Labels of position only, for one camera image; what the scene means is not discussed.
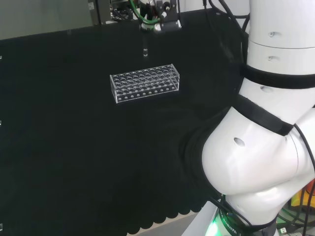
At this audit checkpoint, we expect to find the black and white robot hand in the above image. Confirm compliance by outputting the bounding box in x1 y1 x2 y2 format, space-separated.
139 0 183 32

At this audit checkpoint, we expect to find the clear glass test tube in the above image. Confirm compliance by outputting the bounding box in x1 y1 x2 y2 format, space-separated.
142 31 149 58

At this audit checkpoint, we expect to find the clear plastic test tube rack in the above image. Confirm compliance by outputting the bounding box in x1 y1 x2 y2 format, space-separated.
109 63 180 104

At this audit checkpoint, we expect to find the black bench cloth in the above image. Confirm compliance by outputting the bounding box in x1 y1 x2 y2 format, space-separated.
0 7 249 236

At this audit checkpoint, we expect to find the green cable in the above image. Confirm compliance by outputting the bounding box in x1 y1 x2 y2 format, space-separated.
128 0 160 25

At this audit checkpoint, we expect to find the black cable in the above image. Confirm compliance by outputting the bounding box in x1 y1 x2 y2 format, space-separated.
201 0 251 82

